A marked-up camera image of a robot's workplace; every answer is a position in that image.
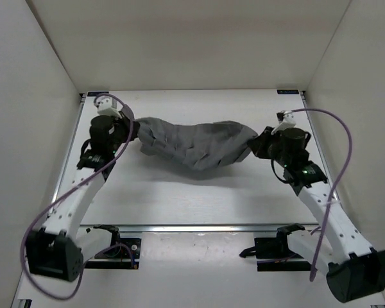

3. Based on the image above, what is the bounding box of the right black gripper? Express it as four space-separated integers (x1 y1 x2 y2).
247 127 291 167

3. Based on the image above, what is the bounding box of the grey pleated skirt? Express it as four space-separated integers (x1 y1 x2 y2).
137 117 258 180

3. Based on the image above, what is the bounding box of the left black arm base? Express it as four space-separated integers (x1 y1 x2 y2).
85 225 142 270

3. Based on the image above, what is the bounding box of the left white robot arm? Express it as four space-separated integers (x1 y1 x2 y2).
23 112 139 282

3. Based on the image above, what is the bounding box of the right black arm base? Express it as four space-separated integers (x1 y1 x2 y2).
239 223 320 272

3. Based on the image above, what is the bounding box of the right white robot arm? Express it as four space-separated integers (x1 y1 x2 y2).
248 126 385 303

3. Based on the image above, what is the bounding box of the left blue corner label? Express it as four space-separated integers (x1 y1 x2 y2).
87 91 109 97

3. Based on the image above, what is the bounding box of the blue corner label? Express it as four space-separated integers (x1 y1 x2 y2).
87 91 109 97
277 89 299 95

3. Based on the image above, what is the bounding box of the right blue corner label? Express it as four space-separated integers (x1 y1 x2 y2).
277 89 299 95

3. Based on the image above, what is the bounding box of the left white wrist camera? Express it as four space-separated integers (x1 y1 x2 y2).
94 96 121 119

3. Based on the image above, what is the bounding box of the left aluminium side rail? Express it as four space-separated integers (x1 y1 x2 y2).
51 92 87 203

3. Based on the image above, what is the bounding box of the aluminium side rail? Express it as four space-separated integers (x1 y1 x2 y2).
51 92 87 203
300 90 341 200

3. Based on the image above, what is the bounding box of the right aluminium side rail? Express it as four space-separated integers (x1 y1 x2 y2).
300 90 341 200

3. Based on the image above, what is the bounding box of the aluminium front rail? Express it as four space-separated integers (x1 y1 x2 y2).
118 224 284 233

